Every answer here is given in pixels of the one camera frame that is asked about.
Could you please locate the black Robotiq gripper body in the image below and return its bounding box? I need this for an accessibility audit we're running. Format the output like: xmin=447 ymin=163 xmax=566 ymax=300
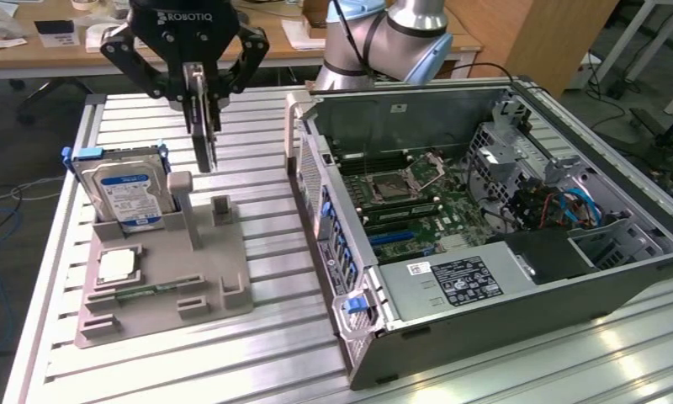
xmin=128 ymin=0 xmax=244 ymax=98

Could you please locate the white box with tape roll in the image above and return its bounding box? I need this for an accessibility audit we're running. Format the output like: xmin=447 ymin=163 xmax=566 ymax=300
xmin=85 ymin=23 xmax=119 ymax=54

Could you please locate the white paper stack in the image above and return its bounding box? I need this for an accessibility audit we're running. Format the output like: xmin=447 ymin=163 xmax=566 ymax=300
xmin=280 ymin=19 xmax=328 ymax=51

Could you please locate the wooden desk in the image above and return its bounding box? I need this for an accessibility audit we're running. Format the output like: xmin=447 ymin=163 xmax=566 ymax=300
xmin=0 ymin=0 xmax=484 ymax=81

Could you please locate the white box black lid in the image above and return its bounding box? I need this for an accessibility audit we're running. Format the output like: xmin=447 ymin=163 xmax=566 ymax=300
xmin=35 ymin=19 xmax=81 ymax=48

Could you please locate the brown cardboard box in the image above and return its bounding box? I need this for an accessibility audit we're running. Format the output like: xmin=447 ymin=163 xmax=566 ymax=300
xmin=301 ymin=0 xmax=337 ymax=29

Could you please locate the black chair base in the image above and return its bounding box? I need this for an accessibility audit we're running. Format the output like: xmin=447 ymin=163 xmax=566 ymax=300
xmin=9 ymin=75 xmax=96 ymax=126

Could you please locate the clear plastic bag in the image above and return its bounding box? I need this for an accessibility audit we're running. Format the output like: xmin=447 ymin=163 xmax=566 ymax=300
xmin=0 ymin=0 xmax=32 ymax=39

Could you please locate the hard disk blue carrier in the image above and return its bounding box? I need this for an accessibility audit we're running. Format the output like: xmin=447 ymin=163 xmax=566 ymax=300
xmin=60 ymin=141 xmax=173 ymax=233

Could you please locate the metal socket cover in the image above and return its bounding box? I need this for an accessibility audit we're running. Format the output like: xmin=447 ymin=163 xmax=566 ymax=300
xmin=404 ymin=151 xmax=446 ymax=183

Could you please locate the CPU socket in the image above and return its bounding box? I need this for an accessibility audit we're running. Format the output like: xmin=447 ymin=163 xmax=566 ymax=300
xmin=370 ymin=170 xmax=422 ymax=203

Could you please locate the silver CPU chip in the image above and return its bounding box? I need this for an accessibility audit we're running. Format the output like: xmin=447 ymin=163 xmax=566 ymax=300
xmin=96 ymin=248 xmax=140 ymax=284

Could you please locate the black expansion slot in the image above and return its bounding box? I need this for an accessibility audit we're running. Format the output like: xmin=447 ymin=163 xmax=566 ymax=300
xmin=364 ymin=221 xmax=415 ymax=237

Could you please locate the grey parts rack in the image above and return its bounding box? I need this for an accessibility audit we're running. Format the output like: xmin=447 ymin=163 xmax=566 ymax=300
xmin=73 ymin=170 xmax=255 ymax=351

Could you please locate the wooden cabinet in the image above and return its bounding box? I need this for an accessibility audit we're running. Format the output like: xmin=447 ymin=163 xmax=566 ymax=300
xmin=479 ymin=0 xmax=622 ymax=98

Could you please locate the blue expansion slot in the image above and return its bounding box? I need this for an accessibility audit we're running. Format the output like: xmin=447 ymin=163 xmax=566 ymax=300
xmin=368 ymin=230 xmax=416 ymax=248

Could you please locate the perforated metal disk bay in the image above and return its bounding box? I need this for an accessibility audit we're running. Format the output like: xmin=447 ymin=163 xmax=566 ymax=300
xmin=468 ymin=121 xmax=551 ymax=211

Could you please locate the green motherboard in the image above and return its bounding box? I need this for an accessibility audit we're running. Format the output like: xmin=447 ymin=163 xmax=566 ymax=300
xmin=336 ymin=149 xmax=507 ymax=264

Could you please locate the green RAM stick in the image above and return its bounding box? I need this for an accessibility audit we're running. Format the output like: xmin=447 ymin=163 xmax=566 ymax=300
xmin=88 ymin=284 xmax=180 ymax=302

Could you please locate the silver chipset heat sink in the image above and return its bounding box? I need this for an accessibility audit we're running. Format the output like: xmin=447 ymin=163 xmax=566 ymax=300
xmin=442 ymin=234 xmax=476 ymax=253

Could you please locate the grey power supply unit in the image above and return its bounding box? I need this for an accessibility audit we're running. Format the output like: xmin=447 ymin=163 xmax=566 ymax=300
xmin=376 ymin=240 xmax=540 ymax=327

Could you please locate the dark grey open PC case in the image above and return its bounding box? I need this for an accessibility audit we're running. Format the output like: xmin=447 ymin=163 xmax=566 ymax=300
xmin=284 ymin=77 xmax=673 ymax=391

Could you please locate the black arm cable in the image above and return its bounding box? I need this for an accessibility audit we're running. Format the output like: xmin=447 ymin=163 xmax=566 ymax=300
xmin=328 ymin=0 xmax=379 ymax=79

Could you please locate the grey corner bracket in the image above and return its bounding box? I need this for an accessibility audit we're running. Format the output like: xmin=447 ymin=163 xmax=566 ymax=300
xmin=284 ymin=91 xmax=316 ymax=169

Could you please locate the black cable behind case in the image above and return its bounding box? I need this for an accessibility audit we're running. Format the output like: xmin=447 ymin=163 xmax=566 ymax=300
xmin=435 ymin=61 xmax=522 ymax=83

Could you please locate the black wire bundle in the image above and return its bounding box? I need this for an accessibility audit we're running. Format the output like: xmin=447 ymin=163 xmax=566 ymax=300
xmin=507 ymin=189 xmax=546 ymax=231

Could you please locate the red wire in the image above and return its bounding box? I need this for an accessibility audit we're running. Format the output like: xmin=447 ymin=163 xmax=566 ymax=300
xmin=540 ymin=189 xmax=558 ymax=229

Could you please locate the blue wire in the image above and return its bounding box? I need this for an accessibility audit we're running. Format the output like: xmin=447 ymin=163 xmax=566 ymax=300
xmin=558 ymin=188 xmax=603 ymax=231

